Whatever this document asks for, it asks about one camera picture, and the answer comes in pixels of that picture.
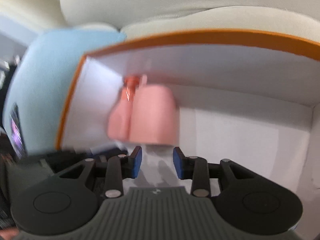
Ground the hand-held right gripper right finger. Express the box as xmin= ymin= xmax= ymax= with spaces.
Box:
xmin=173 ymin=146 xmax=261 ymax=197

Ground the white box with orange rim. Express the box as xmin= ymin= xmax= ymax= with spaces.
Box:
xmin=55 ymin=29 xmax=320 ymax=200

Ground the pink box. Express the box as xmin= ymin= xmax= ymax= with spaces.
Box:
xmin=129 ymin=85 xmax=181 ymax=147

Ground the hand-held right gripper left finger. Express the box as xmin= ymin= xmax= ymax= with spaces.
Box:
xmin=54 ymin=145 xmax=143 ymax=200

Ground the pink bottle with orange cap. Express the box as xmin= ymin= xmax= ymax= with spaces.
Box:
xmin=107 ymin=75 xmax=140 ymax=140

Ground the cream sofa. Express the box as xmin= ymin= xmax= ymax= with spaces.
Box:
xmin=0 ymin=0 xmax=320 ymax=63

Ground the smartphone with lit screen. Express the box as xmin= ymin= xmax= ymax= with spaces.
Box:
xmin=9 ymin=102 xmax=28 ymax=159

